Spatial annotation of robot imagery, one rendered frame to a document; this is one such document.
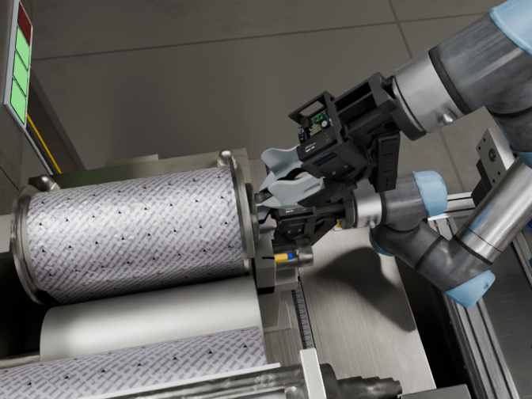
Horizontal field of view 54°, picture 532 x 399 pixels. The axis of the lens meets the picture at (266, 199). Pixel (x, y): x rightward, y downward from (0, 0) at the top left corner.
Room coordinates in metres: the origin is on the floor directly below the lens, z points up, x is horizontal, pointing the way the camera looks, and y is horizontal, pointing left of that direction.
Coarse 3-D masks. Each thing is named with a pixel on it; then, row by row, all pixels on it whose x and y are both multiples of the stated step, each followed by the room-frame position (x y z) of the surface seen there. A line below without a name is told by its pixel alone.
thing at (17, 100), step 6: (12, 90) 0.56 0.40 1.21; (18, 90) 0.58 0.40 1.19; (12, 96) 0.55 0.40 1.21; (18, 96) 0.57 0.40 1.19; (12, 102) 0.54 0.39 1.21; (18, 102) 0.56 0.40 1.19; (24, 102) 0.58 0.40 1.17; (18, 108) 0.55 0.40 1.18; (24, 108) 0.56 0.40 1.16; (18, 114) 0.54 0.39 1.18; (24, 114) 0.55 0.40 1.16; (24, 120) 0.54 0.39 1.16
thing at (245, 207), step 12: (240, 168) 0.37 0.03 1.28; (240, 180) 0.33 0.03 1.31; (240, 192) 0.32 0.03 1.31; (24, 216) 0.29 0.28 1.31; (24, 228) 0.27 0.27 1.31; (252, 228) 0.28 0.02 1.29; (24, 240) 0.26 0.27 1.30; (252, 240) 0.27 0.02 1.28; (24, 252) 0.24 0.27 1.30; (252, 252) 0.26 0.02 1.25
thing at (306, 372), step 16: (304, 352) 0.09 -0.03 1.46; (256, 368) 0.09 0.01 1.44; (272, 368) 0.08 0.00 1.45; (288, 368) 0.08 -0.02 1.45; (304, 368) 0.08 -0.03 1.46; (160, 384) 0.08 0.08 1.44; (176, 384) 0.08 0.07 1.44; (192, 384) 0.07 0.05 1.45; (208, 384) 0.07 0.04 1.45; (224, 384) 0.07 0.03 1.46; (240, 384) 0.07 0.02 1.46; (256, 384) 0.07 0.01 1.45; (272, 384) 0.07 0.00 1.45; (288, 384) 0.07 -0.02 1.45; (304, 384) 0.07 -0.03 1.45; (320, 384) 0.07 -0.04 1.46
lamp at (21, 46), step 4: (20, 32) 0.70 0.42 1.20; (20, 36) 0.69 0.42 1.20; (20, 40) 0.68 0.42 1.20; (24, 40) 0.70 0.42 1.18; (20, 44) 0.68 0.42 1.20; (24, 44) 0.69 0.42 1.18; (20, 48) 0.67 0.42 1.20; (24, 48) 0.68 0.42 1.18; (28, 48) 0.70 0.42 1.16; (20, 52) 0.66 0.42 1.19; (24, 52) 0.67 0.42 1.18; (28, 52) 0.69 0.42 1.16; (24, 56) 0.67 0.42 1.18; (24, 60) 0.66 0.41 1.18
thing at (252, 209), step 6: (246, 186) 0.34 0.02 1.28; (252, 186) 0.34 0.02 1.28; (252, 192) 0.33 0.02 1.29; (252, 198) 0.32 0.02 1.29; (252, 204) 0.31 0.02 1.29; (252, 210) 0.31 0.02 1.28; (252, 216) 0.30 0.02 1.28; (252, 222) 0.29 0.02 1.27; (258, 222) 0.29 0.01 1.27; (258, 228) 0.29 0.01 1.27; (258, 234) 0.29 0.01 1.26; (258, 240) 0.29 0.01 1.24
